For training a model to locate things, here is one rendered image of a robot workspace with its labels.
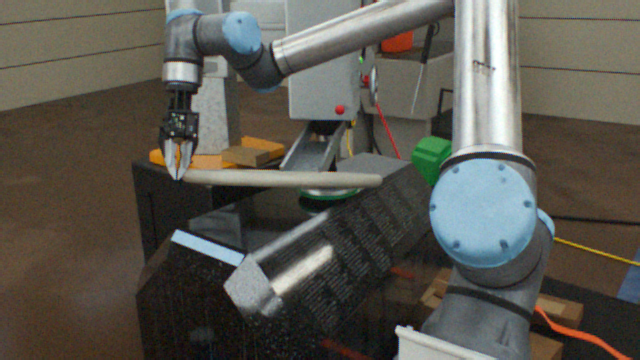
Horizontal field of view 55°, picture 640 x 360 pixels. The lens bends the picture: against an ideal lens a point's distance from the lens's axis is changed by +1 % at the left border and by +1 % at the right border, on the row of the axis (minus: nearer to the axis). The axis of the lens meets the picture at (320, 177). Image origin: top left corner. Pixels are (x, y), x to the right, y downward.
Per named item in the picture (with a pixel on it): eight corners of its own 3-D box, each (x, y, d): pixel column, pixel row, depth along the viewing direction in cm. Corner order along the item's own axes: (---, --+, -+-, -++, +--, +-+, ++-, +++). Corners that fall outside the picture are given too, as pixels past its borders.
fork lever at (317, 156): (311, 114, 238) (311, 102, 237) (361, 115, 235) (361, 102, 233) (268, 182, 175) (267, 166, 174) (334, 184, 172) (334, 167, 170)
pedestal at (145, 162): (139, 296, 320) (120, 161, 295) (234, 251, 367) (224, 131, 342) (223, 342, 279) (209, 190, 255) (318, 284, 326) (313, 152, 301)
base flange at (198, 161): (145, 160, 296) (144, 150, 294) (223, 137, 331) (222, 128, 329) (212, 180, 266) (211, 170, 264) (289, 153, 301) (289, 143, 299)
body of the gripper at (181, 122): (164, 135, 134) (167, 81, 134) (160, 139, 142) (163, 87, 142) (199, 138, 136) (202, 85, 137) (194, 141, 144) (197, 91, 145)
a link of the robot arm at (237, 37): (270, 33, 141) (224, 36, 146) (246, 0, 131) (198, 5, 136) (261, 67, 137) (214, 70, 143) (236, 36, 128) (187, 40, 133)
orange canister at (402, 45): (374, 56, 526) (374, 17, 515) (401, 49, 565) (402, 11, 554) (397, 58, 515) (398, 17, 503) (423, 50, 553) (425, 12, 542)
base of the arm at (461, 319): (537, 385, 108) (551, 330, 111) (518, 366, 93) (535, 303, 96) (435, 349, 118) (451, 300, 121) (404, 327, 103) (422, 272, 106)
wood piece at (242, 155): (221, 160, 279) (220, 150, 277) (235, 154, 287) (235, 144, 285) (256, 167, 269) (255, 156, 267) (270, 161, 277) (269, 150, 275)
